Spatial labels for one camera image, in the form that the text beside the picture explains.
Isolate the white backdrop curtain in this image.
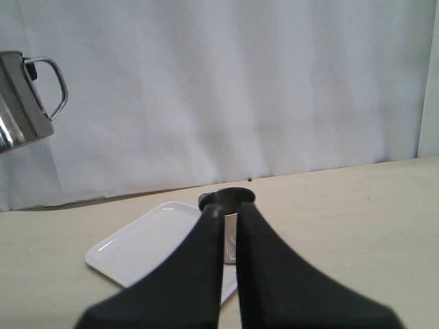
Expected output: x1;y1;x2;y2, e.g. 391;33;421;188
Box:
1;1;438;211

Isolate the white plastic tray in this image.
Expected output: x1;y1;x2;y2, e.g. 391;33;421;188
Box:
85;202;237;304

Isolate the steel mug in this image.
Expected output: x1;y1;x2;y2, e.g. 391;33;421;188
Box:
1;51;69;154
198;187;256;265

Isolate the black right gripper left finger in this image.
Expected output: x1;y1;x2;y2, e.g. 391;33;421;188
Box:
75;205;224;328

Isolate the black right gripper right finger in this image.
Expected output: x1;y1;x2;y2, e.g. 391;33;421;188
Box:
236;203;404;328

